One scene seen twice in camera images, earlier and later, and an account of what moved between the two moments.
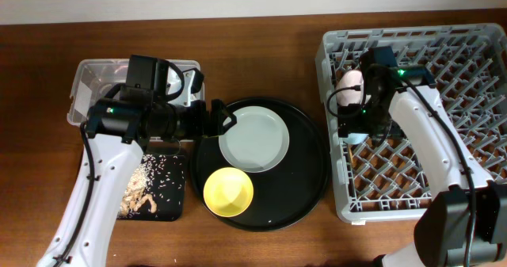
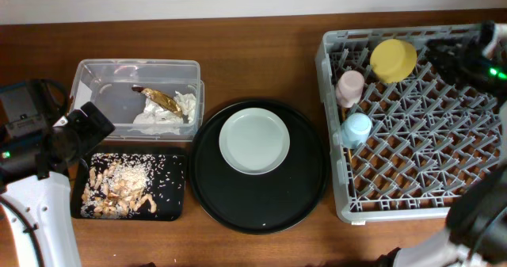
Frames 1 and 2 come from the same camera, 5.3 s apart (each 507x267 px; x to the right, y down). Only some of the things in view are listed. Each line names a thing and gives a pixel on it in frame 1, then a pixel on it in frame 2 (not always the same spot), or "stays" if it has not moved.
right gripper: [347, 121] -> [459, 51]
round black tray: [282, 196] stays
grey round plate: [257, 141] stays
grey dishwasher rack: [386, 181] stays
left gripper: [201, 127] -> [93, 136]
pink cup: [346, 97] stays
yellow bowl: [228, 192] -> [392, 60]
